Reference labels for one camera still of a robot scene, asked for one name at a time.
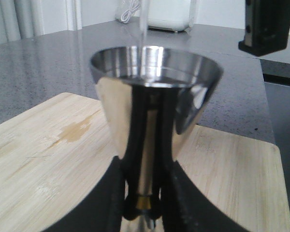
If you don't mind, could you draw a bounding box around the grey curtain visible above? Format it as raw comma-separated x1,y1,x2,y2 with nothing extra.
0,0,83,46

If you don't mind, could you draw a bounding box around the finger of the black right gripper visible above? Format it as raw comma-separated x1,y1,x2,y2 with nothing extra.
238,0,290,57

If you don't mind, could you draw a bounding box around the bamboo cutting board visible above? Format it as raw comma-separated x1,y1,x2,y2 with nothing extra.
0,93,290,232

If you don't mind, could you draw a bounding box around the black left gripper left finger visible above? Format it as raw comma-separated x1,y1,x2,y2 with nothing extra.
44,157,125,232

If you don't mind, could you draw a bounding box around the steel double jigger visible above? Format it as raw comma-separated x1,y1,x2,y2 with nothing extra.
90,45,223,230

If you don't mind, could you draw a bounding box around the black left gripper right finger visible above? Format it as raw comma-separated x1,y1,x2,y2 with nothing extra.
161,161,247,232

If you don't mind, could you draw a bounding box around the white coiled cable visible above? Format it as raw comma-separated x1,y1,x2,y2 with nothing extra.
119,0,142,24

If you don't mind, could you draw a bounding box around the white appliance on counter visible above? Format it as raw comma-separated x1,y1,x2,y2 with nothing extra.
148,0,198,32

